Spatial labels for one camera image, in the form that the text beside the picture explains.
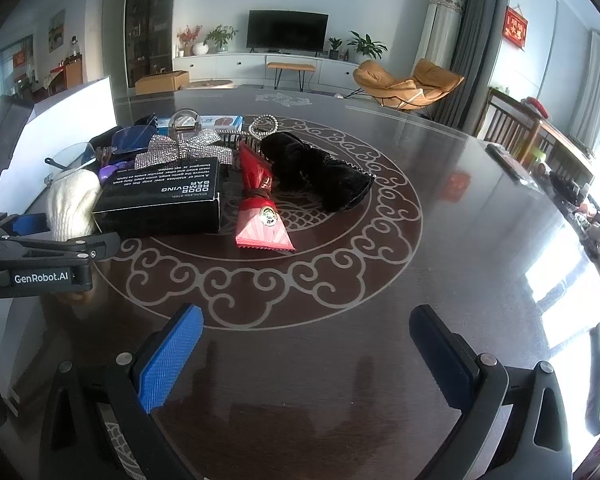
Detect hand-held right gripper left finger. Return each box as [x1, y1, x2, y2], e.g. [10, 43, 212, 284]
[40, 304, 204, 480]

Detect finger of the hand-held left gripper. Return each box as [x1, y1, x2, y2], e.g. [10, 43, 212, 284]
[0, 230, 122, 262]
[0, 212, 49, 236]

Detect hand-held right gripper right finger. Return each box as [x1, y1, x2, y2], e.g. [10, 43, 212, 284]
[408, 304, 576, 480]

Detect purple toy with pink hearts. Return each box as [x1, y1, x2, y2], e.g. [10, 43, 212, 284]
[97, 160, 136, 184]

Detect white board panel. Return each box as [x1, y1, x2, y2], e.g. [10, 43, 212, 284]
[2, 76, 119, 201]

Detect blue sunglasses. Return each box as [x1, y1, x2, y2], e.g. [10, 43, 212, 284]
[44, 116, 158, 171]

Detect blue and white ointment box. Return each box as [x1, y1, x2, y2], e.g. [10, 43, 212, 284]
[156, 115, 243, 134]

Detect woven straw item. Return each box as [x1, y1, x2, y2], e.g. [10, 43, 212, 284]
[220, 115, 281, 153]
[135, 129, 222, 170]

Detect dark patterned desktop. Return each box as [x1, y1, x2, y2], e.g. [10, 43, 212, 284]
[0, 82, 600, 480]

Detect white knit glove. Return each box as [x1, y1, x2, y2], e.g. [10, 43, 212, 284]
[46, 169, 102, 241]

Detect black cardboard box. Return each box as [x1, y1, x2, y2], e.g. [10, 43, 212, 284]
[92, 160, 236, 239]

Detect small wooden cabinet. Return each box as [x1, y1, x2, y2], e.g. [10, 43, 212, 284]
[47, 55, 84, 94]

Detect red candy-shaped packet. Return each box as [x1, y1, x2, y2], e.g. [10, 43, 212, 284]
[235, 141, 297, 252]

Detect clear round container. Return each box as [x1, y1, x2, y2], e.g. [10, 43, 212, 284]
[169, 109, 204, 141]

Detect black remote control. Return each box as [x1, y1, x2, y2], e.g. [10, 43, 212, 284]
[485, 142, 522, 182]

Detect cluttered side table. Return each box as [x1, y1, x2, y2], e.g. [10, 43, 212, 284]
[530, 130, 600, 291]

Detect white television cabinet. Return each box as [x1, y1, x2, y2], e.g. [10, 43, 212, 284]
[172, 52, 376, 89]

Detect black furry hair accessory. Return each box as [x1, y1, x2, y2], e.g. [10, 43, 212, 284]
[259, 131, 374, 212]

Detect red flower plant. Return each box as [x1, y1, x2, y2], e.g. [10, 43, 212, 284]
[176, 25, 203, 57]

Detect dark display cabinet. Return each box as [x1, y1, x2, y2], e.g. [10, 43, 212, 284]
[125, 0, 179, 89]

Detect dark wooden chair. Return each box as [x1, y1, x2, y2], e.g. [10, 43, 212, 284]
[475, 87, 547, 154]

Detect green potted plant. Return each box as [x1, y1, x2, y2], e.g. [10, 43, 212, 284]
[205, 24, 239, 53]

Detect wooden bench with metal legs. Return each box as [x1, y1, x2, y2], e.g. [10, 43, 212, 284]
[266, 61, 317, 92]

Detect orange lounge chair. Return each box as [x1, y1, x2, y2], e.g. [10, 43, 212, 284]
[352, 58, 465, 111]

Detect black television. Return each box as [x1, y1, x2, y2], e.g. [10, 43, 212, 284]
[246, 10, 329, 54]

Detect white sheer curtain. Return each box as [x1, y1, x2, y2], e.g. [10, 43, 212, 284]
[570, 27, 600, 154]

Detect large leafy potted plant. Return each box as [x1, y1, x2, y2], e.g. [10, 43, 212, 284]
[347, 31, 388, 63]

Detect grey curtain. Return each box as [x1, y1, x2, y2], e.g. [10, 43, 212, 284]
[432, 0, 506, 131]

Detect covered standing air conditioner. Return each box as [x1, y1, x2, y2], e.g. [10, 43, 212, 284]
[414, 0, 466, 79]

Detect framed wall painting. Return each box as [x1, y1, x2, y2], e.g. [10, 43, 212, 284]
[48, 9, 66, 52]

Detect red wall hanging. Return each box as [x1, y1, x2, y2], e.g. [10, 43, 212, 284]
[502, 6, 529, 51]

